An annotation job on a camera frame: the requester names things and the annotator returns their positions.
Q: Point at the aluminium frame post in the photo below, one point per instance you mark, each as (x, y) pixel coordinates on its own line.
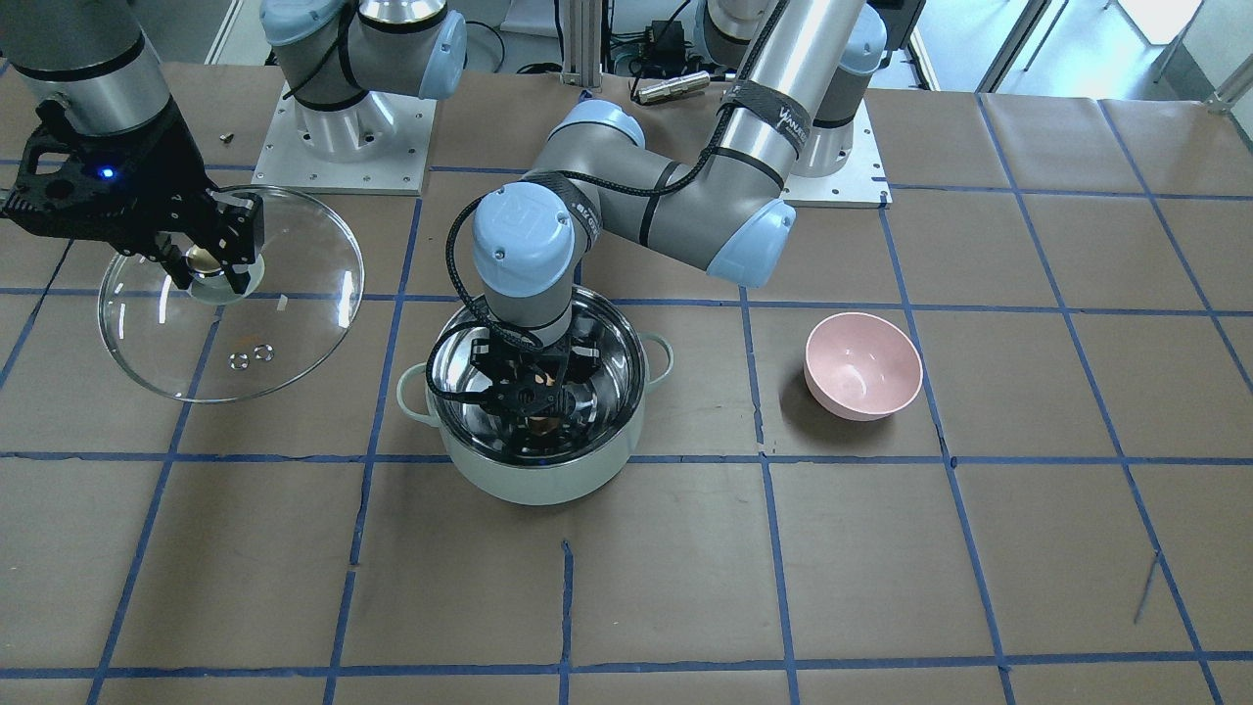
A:
(581, 37)

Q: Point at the silver metal cylinder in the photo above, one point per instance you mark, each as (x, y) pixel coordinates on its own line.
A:
(672, 88)

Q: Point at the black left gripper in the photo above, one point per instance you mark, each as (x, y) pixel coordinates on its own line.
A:
(584, 363)

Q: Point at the black power adapter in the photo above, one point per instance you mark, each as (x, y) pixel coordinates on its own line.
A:
(664, 42)

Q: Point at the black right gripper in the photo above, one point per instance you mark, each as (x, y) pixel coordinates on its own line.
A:
(157, 168)

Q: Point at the brown egg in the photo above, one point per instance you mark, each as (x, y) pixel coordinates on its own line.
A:
(542, 426)

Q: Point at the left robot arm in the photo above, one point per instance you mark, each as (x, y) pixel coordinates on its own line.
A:
(802, 77)

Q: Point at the pink bowl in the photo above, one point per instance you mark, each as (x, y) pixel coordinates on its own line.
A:
(860, 367)

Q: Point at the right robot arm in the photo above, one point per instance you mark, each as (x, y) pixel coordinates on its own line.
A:
(103, 59)

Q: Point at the glass pot lid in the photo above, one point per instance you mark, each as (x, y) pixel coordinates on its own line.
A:
(205, 344)

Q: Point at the pale green cooking pot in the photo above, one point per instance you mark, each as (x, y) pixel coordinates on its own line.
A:
(501, 457)

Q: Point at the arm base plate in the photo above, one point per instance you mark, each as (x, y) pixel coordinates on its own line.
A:
(841, 169)
(392, 157)

